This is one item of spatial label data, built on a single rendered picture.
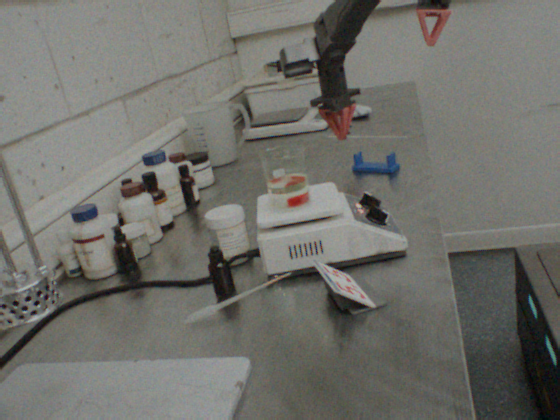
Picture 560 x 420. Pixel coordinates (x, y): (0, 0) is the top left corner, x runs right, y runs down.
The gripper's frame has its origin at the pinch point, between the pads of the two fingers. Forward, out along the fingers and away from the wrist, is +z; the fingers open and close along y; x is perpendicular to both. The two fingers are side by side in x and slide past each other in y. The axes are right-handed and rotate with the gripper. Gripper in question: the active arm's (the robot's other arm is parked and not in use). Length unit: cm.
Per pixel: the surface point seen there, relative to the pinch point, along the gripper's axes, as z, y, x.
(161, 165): -4.0, 32.2, -21.0
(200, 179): 4.4, 18.6, -27.5
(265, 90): -4, -41, -57
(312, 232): 0.5, 42.9, 24.0
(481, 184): 54, -110, -15
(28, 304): -9, 79, 23
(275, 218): -2.1, 45.0, 19.8
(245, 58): -12, -69, -92
